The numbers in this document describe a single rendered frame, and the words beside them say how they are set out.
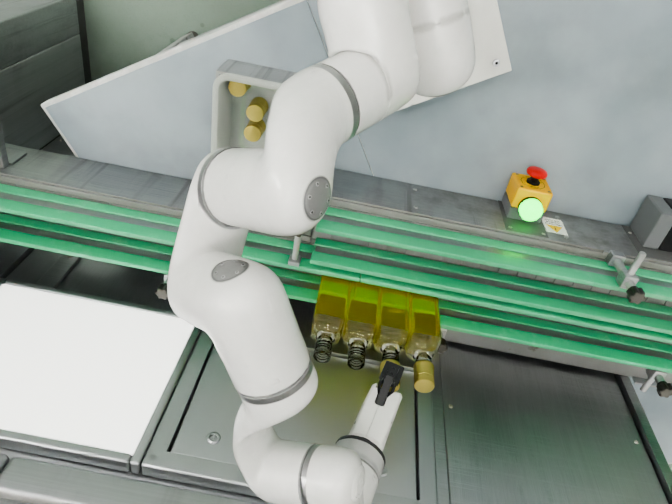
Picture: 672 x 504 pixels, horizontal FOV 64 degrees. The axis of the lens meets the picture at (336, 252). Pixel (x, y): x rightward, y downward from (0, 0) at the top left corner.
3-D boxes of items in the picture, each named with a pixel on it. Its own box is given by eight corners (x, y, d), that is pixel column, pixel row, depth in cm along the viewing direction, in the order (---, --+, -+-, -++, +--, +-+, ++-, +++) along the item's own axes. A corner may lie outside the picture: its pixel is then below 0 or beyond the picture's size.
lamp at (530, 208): (514, 214, 106) (516, 221, 104) (522, 194, 104) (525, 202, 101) (536, 218, 106) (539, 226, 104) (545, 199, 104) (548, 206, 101)
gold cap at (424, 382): (430, 357, 90) (431, 377, 87) (436, 371, 92) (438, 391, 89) (410, 361, 92) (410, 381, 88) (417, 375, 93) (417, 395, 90)
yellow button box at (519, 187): (500, 199, 113) (505, 217, 107) (513, 168, 109) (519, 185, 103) (533, 206, 113) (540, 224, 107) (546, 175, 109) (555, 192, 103)
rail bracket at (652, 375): (620, 360, 118) (642, 409, 107) (635, 338, 114) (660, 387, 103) (638, 364, 118) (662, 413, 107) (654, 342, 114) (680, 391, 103)
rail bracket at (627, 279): (599, 258, 104) (622, 302, 93) (617, 226, 100) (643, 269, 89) (620, 262, 104) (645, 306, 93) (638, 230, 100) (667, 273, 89)
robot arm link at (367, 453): (369, 505, 75) (375, 488, 78) (384, 469, 70) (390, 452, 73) (321, 482, 77) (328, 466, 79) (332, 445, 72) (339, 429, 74)
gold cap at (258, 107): (251, 94, 104) (246, 102, 100) (269, 98, 104) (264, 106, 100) (250, 112, 106) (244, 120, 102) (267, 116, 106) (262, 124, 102)
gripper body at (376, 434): (373, 493, 77) (394, 433, 86) (390, 452, 71) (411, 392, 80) (326, 471, 78) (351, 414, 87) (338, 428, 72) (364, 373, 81)
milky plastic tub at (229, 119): (221, 163, 115) (209, 182, 108) (226, 58, 102) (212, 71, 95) (301, 179, 115) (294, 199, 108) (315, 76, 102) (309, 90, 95)
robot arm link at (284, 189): (277, 69, 59) (167, 118, 51) (366, 56, 49) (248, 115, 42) (314, 181, 65) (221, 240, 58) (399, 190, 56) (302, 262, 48)
